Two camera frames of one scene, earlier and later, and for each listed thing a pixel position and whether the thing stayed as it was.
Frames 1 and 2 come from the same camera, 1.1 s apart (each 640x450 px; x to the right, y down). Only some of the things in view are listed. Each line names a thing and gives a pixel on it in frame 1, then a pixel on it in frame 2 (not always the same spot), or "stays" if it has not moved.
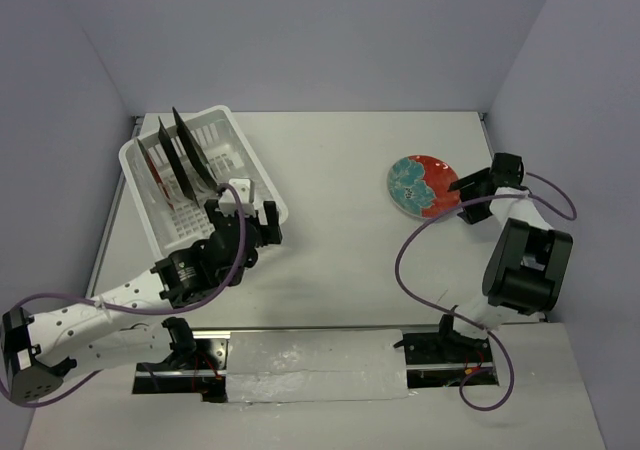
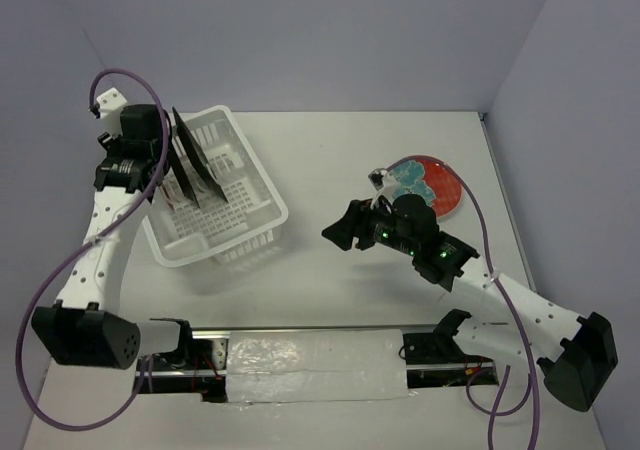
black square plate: (175, 161) stays
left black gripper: (270, 233) -> (113, 148)
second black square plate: (196, 150) stays
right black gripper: (477, 178) -> (356, 220)
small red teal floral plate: (419, 185) stays
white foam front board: (333, 390) stays
